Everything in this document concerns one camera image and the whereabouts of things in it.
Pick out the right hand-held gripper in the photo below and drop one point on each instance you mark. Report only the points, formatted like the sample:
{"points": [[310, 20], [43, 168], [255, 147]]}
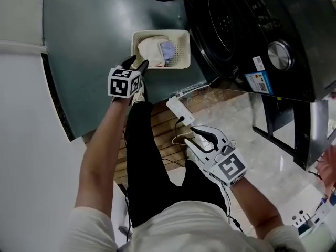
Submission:
{"points": [[231, 168]]}

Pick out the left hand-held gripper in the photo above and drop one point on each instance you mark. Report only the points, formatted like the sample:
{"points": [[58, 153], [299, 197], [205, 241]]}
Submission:
{"points": [[123, 84]]}

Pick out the cream clothes garment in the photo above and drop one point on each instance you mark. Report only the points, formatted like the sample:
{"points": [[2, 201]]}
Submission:
{"points": [[149, 50]]}

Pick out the cream plastic basket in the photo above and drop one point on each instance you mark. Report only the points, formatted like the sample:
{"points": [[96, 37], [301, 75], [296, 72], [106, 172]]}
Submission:
{"points": [[181, 51]]}

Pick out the dark front-load washing machine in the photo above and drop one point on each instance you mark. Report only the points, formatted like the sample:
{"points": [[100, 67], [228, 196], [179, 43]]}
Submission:
{"points": [[236, 35]]}

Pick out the person's left forearm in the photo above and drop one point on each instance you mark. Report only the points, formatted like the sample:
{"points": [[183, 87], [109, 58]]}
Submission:
{"points": [[102, 153]]}

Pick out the person's right forearm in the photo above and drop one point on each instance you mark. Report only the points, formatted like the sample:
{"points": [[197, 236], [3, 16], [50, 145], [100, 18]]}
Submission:
{"points": [[257, 206]]}

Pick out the person's right white shoe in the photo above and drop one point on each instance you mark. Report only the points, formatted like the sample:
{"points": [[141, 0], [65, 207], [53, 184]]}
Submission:
{"points": [[192, 155]]}

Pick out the person's white shoe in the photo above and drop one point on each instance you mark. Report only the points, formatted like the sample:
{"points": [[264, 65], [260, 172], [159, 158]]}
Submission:
{"points": [[192, 155], [138, 96]]}

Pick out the person's left white shoe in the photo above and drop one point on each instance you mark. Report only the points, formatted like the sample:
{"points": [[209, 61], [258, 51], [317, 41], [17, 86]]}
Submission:
{"points": [[138, 96]]}

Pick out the white power strip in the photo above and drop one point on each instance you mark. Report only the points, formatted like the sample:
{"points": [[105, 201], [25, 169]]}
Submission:
{"points": [[181, 111]]}

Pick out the wooden slat platform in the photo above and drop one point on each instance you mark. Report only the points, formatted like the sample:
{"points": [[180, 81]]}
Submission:
{"points": [[160, 125]]}

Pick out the person's black trousers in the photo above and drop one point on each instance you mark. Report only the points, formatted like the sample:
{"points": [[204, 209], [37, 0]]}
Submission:
{"points": [[149, 167]]}

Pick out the person's white t-shirt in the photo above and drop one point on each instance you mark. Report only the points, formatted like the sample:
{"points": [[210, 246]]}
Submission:
{"points": [[189, 230]]}

